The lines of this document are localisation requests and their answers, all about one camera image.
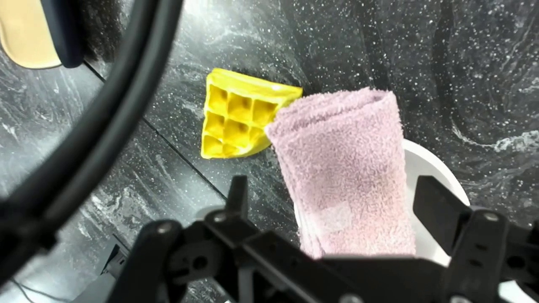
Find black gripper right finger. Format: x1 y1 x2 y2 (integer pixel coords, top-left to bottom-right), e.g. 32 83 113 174
413 175 539 303

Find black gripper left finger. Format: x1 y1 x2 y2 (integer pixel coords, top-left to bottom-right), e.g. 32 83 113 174
108 175 317 303

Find small white bowl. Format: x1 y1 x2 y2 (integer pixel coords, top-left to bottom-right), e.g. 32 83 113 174
401 138 539 303

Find yellow plastic grid block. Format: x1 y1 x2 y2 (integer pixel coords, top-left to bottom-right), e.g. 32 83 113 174
199 68 305 162

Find tan brush with black bristles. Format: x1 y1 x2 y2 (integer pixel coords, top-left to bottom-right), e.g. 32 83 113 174
0 0 123 71

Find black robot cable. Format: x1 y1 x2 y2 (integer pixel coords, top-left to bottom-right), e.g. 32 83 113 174
0 0 185 283

